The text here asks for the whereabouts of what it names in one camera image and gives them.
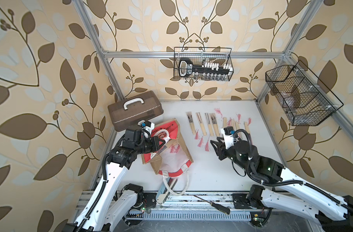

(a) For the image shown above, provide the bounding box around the right black wire basket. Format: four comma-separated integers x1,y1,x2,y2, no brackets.
265,60,344,126

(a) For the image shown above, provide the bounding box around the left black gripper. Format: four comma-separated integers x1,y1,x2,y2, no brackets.
133,136,165,156

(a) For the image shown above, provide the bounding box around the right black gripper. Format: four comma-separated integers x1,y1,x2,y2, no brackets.
211,136,250,173

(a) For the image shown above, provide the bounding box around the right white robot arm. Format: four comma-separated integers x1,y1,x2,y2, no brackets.
210,126,353,232

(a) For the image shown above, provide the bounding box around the brown toolbox with white handle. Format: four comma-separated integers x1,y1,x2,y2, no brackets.
108,91,164,132

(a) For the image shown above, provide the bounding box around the folding fan pink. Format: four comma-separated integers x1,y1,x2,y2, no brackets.
214,108,227,128
235,114,241,130

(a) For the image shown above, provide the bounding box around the back black wire basket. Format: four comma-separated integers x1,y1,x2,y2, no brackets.
173,46,234,82

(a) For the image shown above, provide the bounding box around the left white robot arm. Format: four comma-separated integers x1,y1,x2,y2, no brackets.
62,120,165,232

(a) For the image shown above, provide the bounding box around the folding fan black print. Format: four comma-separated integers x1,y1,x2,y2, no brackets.
186,112,199,140

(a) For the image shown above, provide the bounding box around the black wire basket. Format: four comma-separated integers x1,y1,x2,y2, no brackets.
265,60,344,126
173,46,234,82

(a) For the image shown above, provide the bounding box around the black socket set holder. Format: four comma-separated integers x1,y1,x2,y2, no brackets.
176,58,233,77

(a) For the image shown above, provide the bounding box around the black handled screwdriver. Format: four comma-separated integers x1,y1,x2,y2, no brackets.
193,195,231,215

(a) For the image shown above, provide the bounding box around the folding fan plain wood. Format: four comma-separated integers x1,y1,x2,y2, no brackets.
196,112,207,148

